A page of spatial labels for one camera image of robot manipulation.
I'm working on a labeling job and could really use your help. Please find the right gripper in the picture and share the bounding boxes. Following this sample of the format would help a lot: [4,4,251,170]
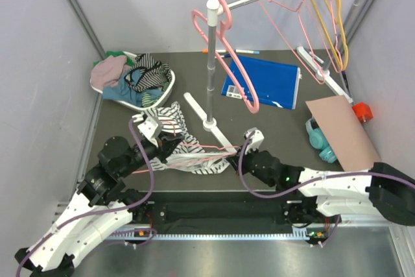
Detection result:
[228,143,276,187]

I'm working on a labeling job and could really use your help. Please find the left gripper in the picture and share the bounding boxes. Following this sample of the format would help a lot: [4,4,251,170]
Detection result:
[119,130,185,178]

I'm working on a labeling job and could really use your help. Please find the thin pink wire hanger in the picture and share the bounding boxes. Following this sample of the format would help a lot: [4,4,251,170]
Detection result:
[135,119,237,175]
[325,0,349,73]
[259,0,326,85]

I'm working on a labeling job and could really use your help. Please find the black white striped tank top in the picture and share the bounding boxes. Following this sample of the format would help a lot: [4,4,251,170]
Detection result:
[132,101,230,175]

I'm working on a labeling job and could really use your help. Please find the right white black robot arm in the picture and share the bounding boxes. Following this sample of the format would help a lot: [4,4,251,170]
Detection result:
[228,151,414,226]

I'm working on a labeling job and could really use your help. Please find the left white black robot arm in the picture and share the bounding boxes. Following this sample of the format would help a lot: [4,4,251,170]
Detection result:
[15,132,184,276]

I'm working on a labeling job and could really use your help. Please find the thick pink plastic hanger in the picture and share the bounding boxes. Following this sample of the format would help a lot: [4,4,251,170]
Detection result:
[191,0,260,115]

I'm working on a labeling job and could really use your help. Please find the yellow plastic hanger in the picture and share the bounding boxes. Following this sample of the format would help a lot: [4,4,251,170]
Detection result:
[310,0,350,73]

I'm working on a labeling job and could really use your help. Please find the teal headphones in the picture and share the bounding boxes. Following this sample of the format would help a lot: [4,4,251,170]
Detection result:
[305,117,337,163]

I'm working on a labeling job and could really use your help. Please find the white laundry basket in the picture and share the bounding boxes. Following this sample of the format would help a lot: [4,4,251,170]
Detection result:
[91,51,175,112]

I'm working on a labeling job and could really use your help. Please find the blue garment in basket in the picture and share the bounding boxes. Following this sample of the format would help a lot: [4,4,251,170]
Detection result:
[102,73,164,108]

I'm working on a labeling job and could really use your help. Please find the dark striped garment in basket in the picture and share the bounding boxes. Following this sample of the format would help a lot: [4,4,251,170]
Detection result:
[124,53,172,93]

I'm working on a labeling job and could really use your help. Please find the blue folder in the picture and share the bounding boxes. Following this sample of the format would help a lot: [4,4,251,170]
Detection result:
[239,56,302,110]

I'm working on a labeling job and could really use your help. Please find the green garment in basket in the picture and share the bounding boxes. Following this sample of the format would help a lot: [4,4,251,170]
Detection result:
[93,51,135,67]

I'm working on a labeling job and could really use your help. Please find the brown cardboard sheet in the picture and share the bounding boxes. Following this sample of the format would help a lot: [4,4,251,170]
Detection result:
[306,95,381,171]

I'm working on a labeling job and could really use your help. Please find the pink garment in basket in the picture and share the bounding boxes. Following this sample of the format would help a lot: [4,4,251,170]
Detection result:
[90,55,130,91]

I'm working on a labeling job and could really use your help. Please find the white marker pen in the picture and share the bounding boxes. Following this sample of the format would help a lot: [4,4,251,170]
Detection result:
[202,49,260,54]

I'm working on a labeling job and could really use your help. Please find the red small box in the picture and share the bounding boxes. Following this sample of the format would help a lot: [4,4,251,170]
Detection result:
[352,102,374,123]

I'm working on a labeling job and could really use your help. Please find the white garment rack stand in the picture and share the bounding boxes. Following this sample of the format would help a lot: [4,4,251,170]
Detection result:
[183,0,354,156]

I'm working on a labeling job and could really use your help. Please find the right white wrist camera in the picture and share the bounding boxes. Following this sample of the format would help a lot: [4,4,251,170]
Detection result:
[244,127,265,154]

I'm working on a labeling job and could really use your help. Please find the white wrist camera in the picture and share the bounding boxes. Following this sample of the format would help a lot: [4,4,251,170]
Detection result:
[244,127,265,154]
[137,116,163,146]

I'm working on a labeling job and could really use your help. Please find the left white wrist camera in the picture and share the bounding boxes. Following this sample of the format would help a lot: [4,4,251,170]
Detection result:
[137,116,163,146]

